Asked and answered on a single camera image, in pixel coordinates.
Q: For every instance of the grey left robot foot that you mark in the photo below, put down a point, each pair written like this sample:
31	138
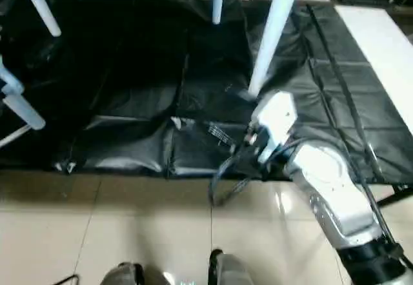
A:
122	275

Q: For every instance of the grey robot foot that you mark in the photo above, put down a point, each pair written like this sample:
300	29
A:
229	269
122	275

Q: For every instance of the grey right robot foot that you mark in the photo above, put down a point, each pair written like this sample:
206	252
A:
229	269

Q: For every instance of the black mat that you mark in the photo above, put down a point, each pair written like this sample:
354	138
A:
161	72

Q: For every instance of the white plastic table leg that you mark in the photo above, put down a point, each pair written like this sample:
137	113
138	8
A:
19	101
218	0
40	4
274	33

